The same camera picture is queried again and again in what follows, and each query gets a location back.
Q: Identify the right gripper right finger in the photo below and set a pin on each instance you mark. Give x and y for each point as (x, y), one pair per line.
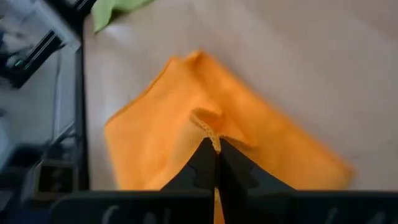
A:
(248, 205)

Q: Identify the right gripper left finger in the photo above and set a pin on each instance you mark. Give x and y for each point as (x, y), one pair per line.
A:
(186, 205)

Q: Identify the orange microfiber towel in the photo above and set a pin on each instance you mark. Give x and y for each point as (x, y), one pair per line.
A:
(174, 124)

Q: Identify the green microfiber towel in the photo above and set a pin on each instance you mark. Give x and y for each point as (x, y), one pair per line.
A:
(118, 9)

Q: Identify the dark square box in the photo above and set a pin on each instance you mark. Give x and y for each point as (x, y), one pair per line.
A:
(56, 179)

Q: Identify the black device green light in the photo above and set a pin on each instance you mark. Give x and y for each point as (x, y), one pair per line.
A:
(28, 62)

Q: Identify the black aluminium table frame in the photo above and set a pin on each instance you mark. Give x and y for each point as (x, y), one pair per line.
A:
(81, 109)

